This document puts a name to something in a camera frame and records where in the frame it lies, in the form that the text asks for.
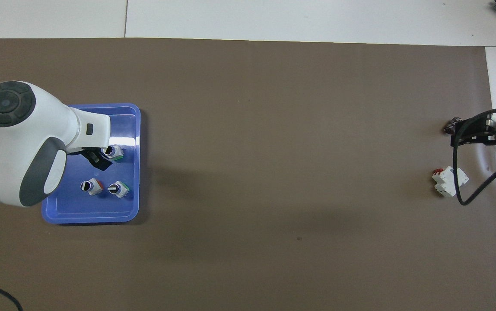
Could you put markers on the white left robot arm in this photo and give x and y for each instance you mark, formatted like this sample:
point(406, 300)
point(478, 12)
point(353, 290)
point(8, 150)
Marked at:
point(23, 129)

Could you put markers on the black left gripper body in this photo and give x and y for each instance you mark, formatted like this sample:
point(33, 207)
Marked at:
point(93, 152)

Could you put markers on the green base rotary switch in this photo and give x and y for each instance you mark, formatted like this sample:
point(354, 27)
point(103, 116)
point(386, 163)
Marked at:
point(119, 189)
point(115, 153)

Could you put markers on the red base rotary switch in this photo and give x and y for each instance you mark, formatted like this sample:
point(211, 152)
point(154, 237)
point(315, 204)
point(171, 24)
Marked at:
point(92, 186)

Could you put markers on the brown table mat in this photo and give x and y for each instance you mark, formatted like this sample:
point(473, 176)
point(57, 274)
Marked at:
point(274, 194)

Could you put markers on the white red circuit breaker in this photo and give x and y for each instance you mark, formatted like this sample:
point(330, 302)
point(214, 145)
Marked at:
point(446, 183)

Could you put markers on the small dark terminal block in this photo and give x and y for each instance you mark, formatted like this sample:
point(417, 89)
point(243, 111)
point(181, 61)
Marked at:
point(449, 126)

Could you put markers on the blue plastic tray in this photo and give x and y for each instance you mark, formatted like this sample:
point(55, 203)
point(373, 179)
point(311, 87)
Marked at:
point(71, 211)

